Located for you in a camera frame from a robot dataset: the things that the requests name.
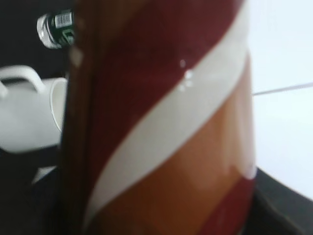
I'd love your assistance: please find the brown nescafe coffee bottle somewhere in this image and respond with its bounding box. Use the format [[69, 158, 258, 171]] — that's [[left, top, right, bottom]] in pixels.
[[59, 0, 257, 235]]

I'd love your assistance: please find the clear water bottle green label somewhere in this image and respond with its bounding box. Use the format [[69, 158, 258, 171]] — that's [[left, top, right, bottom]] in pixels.
[[37, 9, 74, 49]]

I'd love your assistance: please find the white ceramic mug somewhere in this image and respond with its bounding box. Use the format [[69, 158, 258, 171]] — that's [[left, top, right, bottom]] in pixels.
[[0, 65, 67, 153]]

